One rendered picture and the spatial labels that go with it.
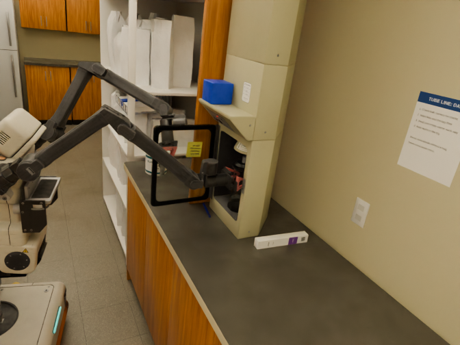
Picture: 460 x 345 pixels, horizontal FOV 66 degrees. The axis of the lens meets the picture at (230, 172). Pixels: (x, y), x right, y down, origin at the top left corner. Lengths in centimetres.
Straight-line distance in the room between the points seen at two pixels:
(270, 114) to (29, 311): 166
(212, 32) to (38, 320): 171
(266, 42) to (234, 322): 98
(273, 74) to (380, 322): 97
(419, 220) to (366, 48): 70
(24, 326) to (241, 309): 129
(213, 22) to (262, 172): 69
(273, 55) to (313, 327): 97
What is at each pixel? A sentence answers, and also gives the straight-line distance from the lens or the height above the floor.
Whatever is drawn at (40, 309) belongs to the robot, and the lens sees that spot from 232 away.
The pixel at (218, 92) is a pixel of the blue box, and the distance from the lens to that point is 154.
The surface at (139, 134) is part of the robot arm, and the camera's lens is 145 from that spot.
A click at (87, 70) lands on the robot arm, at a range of 192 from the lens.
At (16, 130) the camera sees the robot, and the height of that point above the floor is 134.
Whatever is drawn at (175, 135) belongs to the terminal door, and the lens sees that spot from 163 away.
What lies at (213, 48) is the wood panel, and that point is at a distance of 170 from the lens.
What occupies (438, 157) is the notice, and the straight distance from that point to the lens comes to 140.
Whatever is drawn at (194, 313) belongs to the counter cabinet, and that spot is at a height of 76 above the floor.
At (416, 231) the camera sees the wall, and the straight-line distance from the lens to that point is 148.
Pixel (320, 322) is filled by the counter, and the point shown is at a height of 94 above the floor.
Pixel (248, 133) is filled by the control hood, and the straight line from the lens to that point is 143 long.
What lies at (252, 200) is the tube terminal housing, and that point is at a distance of 158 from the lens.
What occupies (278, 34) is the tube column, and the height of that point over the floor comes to 182.
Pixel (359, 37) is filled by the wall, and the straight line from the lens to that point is 165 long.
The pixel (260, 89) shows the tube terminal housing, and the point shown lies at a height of 162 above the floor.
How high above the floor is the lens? 183
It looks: 22 degrees down
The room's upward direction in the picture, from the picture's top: 7 degrees clockwise
